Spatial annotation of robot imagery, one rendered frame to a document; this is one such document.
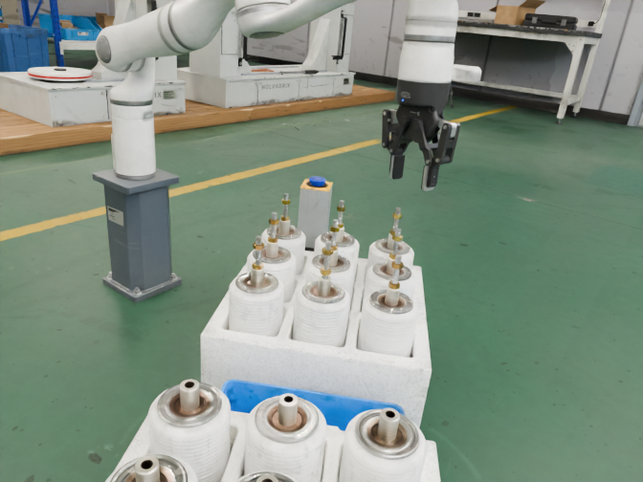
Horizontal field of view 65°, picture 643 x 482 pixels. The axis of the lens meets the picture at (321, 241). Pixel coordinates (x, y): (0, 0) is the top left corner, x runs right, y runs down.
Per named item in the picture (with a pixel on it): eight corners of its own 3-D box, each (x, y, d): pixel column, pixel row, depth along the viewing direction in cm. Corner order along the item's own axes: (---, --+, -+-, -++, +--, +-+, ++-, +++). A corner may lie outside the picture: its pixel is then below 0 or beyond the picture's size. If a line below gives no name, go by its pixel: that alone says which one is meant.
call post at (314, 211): (291, 300, 134) (299, 187, 121) (296, 288, 140) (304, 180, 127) (318, 305, 133) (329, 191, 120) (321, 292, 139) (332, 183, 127)
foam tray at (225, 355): (200, 417, 93) (199, 335, 86) (254, 308, 129) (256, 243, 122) (414, 452, 90) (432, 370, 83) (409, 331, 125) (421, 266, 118)
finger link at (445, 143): (442, 121, 70) (430, 160, 73) (452, 126, 69) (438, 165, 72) (455, 120, 71) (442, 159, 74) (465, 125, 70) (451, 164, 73)
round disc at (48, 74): (17, 76, 265) (15, 65, 262) (73, 74, 287) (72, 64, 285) (47, 84, 249) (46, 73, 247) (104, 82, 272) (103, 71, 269)
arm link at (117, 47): (161, -4, 92) (202, 1, 99) (85, 31, 109) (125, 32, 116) (172, 50, 94) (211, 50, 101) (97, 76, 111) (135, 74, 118)
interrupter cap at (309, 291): (335, 310, 84) (336, 306, 84) (294, 297, 87) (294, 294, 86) (350, 290, 91) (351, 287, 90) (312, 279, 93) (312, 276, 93)
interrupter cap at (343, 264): (330, 252, 104) (330, 250, 104) (358, 266, 100) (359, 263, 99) (303, 262, 99) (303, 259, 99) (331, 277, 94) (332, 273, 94)
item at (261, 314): (243, 346, 102) (246, 266, 95) (287, 360, 100) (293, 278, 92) (218, 373, 94) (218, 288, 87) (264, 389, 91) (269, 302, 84)
